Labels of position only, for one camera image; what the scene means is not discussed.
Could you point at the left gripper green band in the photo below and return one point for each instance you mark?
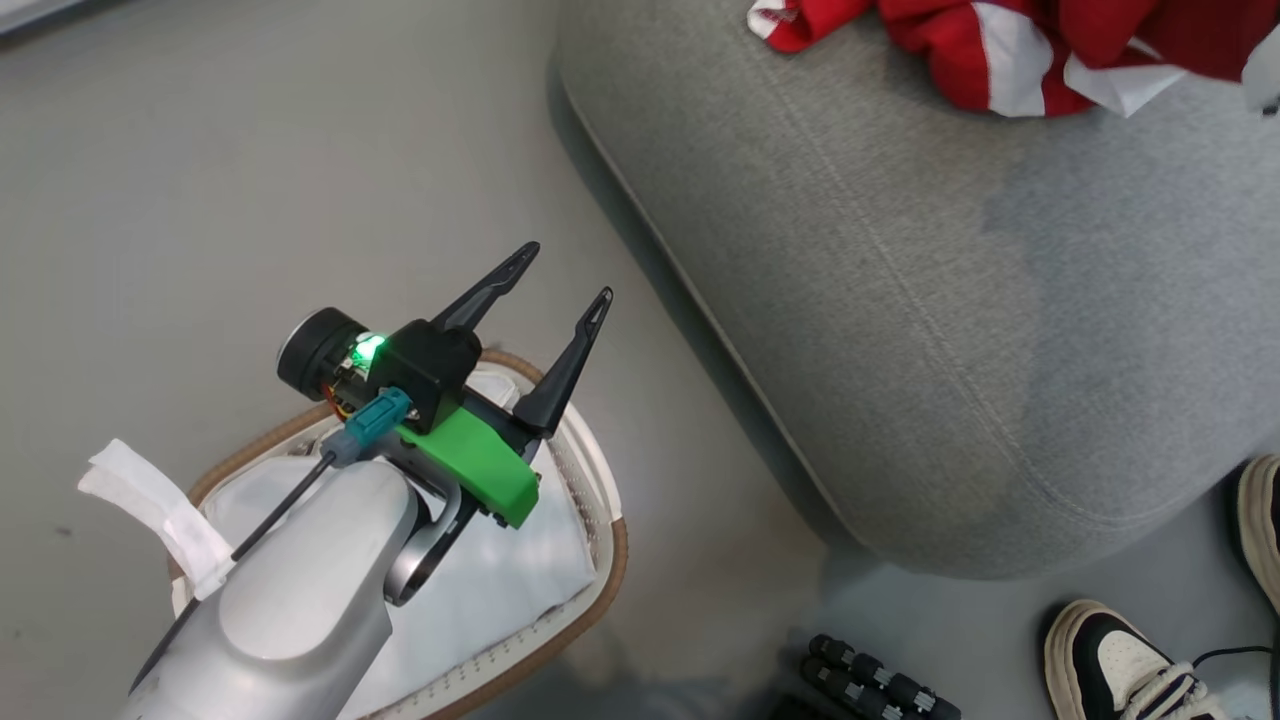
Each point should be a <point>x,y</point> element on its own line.
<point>470,460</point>

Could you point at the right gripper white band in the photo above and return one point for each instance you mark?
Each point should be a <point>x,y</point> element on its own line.
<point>1262,65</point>

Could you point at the red and white garment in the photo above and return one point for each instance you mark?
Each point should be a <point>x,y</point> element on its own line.
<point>1000,45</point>

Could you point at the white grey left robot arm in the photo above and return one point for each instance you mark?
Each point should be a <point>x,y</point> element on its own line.
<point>300,590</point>

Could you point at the grey fabric sofa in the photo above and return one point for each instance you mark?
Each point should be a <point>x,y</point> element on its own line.
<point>950,300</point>

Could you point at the white fabric laundry basket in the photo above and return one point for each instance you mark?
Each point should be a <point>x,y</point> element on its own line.
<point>500,580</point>

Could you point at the black white sneaker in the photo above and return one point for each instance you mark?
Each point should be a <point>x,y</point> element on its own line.
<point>1262,530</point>
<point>1110,660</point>

